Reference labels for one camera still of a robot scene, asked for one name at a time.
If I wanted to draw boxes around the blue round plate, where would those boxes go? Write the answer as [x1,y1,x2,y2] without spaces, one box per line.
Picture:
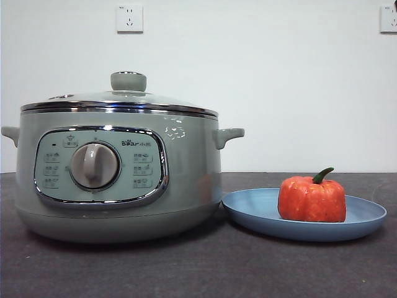
[221,187,388,243]

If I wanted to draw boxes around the grey-green electric steamer pot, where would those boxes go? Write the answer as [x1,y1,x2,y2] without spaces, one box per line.
[0,108,246,244]

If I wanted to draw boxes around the glass lid with grey knob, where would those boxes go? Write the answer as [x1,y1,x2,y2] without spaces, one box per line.
[20,71,218,116]

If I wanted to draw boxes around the white wall socket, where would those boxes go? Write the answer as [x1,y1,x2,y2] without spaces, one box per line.
[116,4,145,34]
[379,4,397,34]

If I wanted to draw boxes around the orange pumpkin with green stem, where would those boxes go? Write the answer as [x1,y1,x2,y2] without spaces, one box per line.
[277,167,347,224]

